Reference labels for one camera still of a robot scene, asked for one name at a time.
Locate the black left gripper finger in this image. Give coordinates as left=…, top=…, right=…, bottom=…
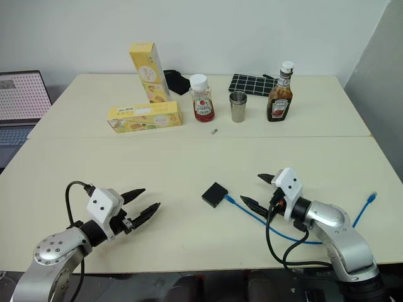
left=131, top=202, right=162, bottom=230
left=121, top=188, right=147, bottom=207

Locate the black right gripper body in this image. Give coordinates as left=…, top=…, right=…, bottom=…
left=268, top=186, right=289, bottom=218

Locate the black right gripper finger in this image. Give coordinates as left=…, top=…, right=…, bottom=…
left=239, top=195, right=272, bottom=218
left=257, top=173, right=278, bottom=186

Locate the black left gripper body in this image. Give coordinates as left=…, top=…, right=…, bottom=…
left=108, top=195, right=137, bottom=237

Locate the small black square box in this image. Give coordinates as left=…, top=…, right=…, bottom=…
left=201, top=181, right=229, bottom=210

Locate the brown sauce bottle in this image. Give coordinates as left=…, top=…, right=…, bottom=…
left=266, top=60, right=295, bottom=123

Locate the long yellow snack box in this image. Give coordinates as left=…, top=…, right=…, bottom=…
left=106, top=100, right=184, bottom=135

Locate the red ketchup squeeze bottle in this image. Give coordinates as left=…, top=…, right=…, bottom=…
left=188, top=74, right=217, bottom=123

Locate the black white-grid cloth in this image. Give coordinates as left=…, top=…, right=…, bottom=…
left=227, top=73, right=280, bottom=97

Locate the black fabric pouch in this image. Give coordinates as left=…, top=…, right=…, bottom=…
left=162, top=69, right=191, bottom=96

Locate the tall yellow snack box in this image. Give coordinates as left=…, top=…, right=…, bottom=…
left=128, top=41, right=171, bottom=104

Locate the grey laptop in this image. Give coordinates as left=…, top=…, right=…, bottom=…
left=0, top=70, right=53, bottom=148

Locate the blue Ethernet cable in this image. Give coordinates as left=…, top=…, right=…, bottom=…
left=224, top=190, right=378, bottom=246

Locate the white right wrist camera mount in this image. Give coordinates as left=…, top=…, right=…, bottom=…
left=271, top=167, right=304, bottom=220

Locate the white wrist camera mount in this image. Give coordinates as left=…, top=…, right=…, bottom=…
left=271, top=167, right=304, bottom=220
left=86, top=187, right=124, bottom=242

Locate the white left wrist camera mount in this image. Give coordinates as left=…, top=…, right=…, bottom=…
left=86, top=187, right=124, bottom=242

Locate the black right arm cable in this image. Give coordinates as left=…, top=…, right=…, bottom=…
left=264, top=196, right=333, bottom=270

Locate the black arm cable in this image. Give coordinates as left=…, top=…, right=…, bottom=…
left=65, top=181, right=96, bottom=302
left=264, top=196, right=333, bottom=270

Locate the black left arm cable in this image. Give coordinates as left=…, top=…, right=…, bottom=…
left=65, top=181, right=96, bottom=302

